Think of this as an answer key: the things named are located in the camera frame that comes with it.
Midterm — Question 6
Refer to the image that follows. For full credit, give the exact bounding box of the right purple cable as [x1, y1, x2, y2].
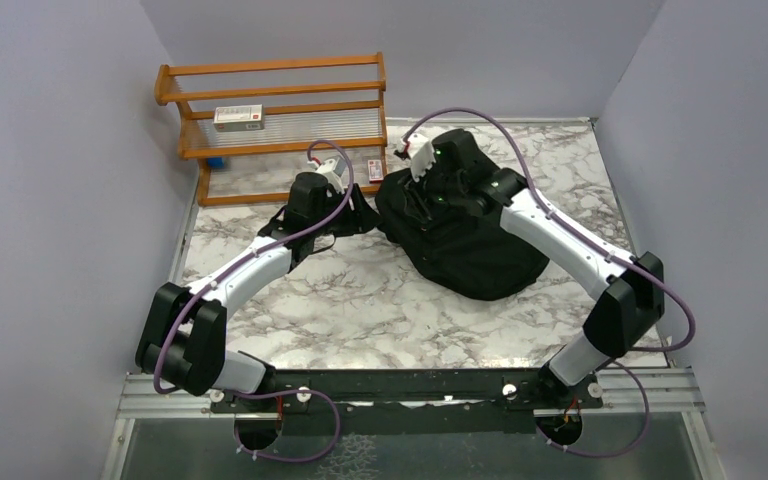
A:
[397, 107, 698, 460]

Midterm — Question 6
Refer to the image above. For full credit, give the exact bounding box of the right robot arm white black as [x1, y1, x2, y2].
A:
[376, 129, 665, 407]

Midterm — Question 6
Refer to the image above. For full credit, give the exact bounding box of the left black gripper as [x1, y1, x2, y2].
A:
[309, 182, 382, 237]

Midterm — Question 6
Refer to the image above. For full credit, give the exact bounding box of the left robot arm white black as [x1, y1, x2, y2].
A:
[135, 172, 381, 411]

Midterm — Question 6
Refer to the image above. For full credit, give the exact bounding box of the black student backpack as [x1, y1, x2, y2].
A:
[375, 168, 549, 301]

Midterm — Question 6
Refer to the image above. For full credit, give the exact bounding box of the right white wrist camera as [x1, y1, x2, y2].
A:
[394, 132, 436, 183]

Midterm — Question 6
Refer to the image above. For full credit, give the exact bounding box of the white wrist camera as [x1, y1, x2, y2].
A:
[394, 132, 436, 183]
[308, 156, 346, 194]

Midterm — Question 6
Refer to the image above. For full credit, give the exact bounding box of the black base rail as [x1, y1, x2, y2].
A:
[210, 368, 603, 436]

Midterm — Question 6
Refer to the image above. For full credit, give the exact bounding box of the small red white box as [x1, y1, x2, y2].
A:
[367, 159, 385, 184]

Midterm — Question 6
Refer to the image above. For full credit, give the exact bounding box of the white red box on shelf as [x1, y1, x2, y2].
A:
[212, 104, 264, 132]

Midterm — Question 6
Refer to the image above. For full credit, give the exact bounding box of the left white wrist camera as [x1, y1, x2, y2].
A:
[308, 156, 346, 194]

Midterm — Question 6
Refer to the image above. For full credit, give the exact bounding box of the wooden shelf rack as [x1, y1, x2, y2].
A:
[154, 52, 387, 207]

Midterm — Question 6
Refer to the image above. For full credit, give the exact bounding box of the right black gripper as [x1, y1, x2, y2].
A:
[397, 156, 464, 224]

